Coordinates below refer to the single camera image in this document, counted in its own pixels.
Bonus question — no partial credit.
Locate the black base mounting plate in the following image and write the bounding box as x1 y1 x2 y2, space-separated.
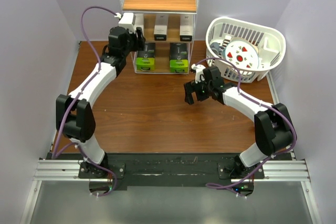
46 152 292 196

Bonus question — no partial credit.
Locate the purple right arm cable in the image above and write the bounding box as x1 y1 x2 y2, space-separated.
195 57 298 192

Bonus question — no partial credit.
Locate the small silver box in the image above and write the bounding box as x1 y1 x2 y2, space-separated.
134 14 144 33

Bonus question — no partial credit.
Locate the white plastic dish basket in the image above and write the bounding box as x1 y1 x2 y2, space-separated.
206 17 286 83

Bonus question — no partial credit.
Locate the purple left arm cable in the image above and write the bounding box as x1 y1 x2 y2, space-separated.
51 6 119 197

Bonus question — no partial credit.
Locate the aluminium frame rail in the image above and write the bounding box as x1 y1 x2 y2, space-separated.
22 73 320 223

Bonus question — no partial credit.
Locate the watermelon pattern plate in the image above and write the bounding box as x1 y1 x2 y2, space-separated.
222 38 260 69

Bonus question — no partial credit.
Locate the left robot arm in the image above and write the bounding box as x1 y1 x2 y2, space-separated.
56 26 145 178

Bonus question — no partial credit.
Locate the narrow silver razor box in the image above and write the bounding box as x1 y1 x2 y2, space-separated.
180 14 194 41

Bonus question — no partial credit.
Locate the grey item in basket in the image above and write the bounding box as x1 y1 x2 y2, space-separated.
210 42 223 58

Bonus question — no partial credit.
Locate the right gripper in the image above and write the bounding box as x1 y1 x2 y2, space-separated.
184 77 213 105

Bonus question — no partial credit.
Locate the white wire wooden shelf rack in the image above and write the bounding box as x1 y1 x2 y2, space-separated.
119 0 199 74

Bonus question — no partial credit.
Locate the black green razor box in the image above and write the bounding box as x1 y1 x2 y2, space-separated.
136 42 156 71
169 43 189 73

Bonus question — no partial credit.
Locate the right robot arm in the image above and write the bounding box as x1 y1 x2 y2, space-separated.
184 64 294 178

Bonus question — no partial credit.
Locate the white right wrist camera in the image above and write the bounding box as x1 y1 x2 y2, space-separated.
191 64 206 83

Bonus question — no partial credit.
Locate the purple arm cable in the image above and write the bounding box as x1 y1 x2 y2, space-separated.
51 6 119 197
195 57 298 192

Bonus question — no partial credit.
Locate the silver box with H logo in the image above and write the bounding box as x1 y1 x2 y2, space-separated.
153 14 169 41

